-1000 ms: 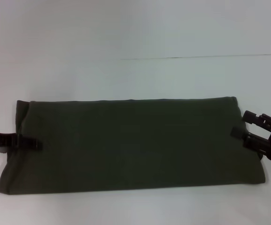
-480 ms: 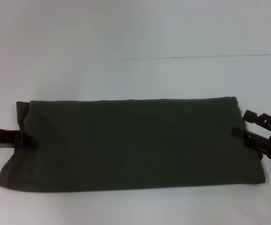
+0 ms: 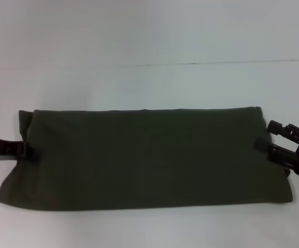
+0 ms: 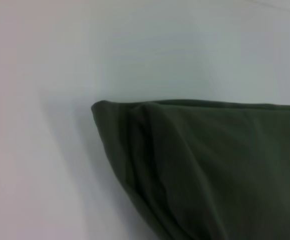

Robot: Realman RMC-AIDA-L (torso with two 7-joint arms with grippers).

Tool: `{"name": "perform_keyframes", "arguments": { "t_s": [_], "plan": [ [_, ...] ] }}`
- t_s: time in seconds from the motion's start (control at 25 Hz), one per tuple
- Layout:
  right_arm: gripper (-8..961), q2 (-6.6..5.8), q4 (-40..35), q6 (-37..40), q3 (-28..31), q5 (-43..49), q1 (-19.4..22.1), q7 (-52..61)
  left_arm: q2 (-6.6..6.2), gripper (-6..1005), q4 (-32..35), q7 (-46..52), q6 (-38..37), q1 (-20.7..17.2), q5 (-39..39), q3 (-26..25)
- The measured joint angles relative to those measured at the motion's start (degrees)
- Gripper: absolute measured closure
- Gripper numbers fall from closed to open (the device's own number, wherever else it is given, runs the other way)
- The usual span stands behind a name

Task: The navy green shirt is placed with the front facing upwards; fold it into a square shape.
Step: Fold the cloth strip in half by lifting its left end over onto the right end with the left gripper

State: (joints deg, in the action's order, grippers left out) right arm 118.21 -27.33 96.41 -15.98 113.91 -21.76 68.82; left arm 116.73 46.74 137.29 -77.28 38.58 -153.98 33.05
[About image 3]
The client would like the dark green printed t-shirt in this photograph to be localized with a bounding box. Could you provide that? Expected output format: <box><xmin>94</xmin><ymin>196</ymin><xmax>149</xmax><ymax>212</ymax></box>
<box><xmin>0</xmin><ymin>106</ymin><xmax>294</xmax><ymax>210</ymax></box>

